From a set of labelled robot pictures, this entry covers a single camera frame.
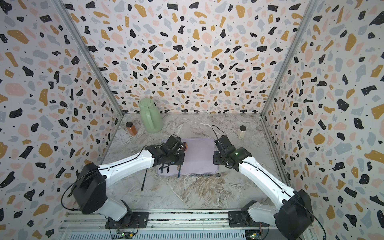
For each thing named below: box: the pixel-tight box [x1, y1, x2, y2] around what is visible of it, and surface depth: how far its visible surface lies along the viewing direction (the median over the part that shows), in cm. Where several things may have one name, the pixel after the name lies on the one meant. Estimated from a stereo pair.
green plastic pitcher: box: [138, 97, 163, 134], surface depth 97 cm
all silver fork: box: [189, 173, 220, 177], surface depth 91 cm
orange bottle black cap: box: [125, 121, 138, 136], surface depth 106 cm
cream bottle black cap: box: [237, 125, 247, 140], surface depth 105 cm
